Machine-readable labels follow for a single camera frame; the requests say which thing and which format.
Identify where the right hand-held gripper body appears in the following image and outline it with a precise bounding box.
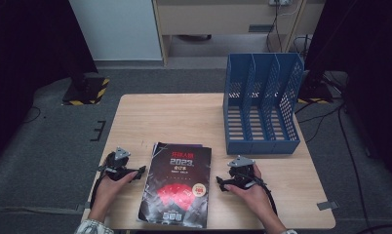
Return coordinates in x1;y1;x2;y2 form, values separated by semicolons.
226;155;256;190

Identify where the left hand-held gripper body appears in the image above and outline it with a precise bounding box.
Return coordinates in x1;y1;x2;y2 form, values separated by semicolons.
98;146;138;182

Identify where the blue file rack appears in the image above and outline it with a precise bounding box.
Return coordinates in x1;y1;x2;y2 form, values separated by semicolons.
222;53;305;156

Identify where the black and red magazine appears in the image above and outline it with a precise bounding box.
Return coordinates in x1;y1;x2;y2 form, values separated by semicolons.
137;141;213;229

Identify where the person's right hand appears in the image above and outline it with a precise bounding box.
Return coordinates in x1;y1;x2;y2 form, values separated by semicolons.
222;163;280;219

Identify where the person's left hand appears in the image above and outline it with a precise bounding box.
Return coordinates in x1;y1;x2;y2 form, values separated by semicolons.
89;170;138;214

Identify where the grey tape strip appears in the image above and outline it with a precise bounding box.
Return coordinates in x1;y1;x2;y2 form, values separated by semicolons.
316;200;339;212
75;202;92;213

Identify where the white partition panel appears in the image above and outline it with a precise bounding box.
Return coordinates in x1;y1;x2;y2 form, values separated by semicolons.
68;0;163;61

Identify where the dark curtain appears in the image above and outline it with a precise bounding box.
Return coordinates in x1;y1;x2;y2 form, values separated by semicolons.
304;0;392;186
0;0;99;170

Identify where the beige wooden cabinet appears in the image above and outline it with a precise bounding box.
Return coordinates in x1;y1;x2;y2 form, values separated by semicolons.
151;0;327;66

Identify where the left hand-held gripper cable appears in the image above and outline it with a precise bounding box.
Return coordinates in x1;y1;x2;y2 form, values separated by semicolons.
89;169;109;210

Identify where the black floor cable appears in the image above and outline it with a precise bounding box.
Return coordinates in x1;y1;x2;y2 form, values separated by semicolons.
336;103;372;230

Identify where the black hanging cable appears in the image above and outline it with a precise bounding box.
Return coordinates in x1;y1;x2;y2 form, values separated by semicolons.
265;0;283;53

